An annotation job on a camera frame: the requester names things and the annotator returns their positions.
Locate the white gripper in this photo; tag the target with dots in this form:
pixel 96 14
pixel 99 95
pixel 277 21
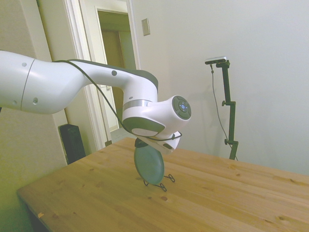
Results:
pixel 169 145

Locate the dark green round plate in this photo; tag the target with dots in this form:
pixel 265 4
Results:
pixel 149 164

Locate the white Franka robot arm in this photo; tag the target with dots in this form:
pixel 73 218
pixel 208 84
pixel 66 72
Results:
pixel 48 84

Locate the black radiator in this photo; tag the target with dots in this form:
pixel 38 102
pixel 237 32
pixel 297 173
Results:
pixel 72 145

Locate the beige partition panel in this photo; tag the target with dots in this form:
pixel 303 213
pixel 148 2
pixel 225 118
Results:
pixel 14 24
pixel 53 24

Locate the white door frame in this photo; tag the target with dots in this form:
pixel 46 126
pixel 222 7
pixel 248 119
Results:
pixel 94 116

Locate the black camera stand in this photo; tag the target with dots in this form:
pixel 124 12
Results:
pixel 232 120

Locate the silver exterior camera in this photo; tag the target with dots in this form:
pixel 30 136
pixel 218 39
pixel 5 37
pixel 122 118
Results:
pixel 216 60

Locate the beige wall switch plate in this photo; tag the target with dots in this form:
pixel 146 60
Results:
pixel 145 27

